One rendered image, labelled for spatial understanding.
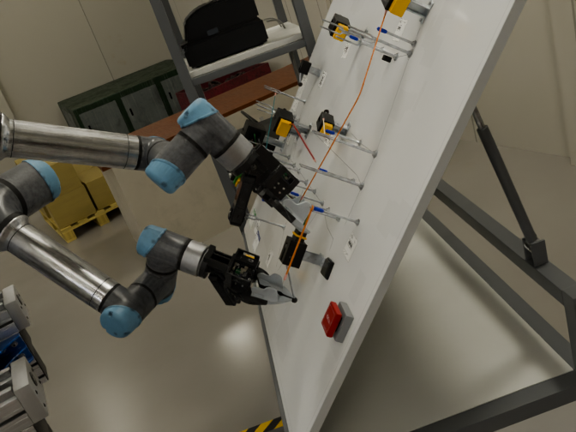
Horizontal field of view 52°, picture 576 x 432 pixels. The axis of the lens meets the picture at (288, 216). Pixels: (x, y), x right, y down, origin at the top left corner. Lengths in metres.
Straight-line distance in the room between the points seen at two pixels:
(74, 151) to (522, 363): 1.04
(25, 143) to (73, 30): 9.23
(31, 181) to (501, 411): 1.14
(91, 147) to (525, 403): 1.01
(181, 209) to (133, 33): 6.49
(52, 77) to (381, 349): 9.28
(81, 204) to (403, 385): 4.75
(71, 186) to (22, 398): 4.51
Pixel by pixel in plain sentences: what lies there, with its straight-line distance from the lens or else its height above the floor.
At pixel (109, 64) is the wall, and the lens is 10.53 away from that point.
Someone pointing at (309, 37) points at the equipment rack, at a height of 1.44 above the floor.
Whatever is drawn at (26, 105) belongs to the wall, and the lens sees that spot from 10.39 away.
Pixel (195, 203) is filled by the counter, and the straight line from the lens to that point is 4.48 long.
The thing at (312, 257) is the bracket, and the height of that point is 1.12.
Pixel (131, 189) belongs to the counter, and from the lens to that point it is 4.33.
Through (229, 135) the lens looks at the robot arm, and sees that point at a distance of 1.21.
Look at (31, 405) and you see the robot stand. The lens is 1.40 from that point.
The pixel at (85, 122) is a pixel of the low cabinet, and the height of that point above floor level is 0.56.
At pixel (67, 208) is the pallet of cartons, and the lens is 5.83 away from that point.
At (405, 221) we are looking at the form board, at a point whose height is 1.26.
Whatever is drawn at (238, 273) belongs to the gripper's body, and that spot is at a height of 1.15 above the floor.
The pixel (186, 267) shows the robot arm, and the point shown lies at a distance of 1.33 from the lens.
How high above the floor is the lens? 1.72
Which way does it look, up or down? 23 degrees down
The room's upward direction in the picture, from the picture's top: 20 degrees counter-clockwise
